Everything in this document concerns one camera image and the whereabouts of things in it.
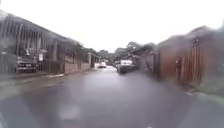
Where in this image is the vehicle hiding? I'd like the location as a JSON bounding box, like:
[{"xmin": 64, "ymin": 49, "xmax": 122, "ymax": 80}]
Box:
[{"xmin": 15, "ymin": 55, "xmax": 39, "ymax": 74}]

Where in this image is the white car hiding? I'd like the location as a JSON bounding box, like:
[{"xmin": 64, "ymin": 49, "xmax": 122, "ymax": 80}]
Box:
[{"xmin": 98, "ymin": 61, "xmax": 108, "ymax": 69}]

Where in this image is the long dark shed building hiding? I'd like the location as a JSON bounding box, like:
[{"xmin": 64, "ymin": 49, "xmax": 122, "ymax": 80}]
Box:
[{"xmin": 0, "ymin": 9, "xmax": 101, "ymax": 76}]

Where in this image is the row of trees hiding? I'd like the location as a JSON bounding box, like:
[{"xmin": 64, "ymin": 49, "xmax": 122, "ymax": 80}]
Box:
[{"xmin": 96, "ymin": 41, "xmax": 156, "ymax": 63}]

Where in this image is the red brick building row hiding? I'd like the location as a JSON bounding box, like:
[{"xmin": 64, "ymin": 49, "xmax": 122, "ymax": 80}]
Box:
[{"xmin": 126, "ymin": 24, "xmax": 224, "ymax": 90}]

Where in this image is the grey asphalt road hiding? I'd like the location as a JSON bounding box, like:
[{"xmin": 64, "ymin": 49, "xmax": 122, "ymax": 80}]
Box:
[{"xmin": 0, "ymin": 65, "xmax": 224, "ymax": 128}]

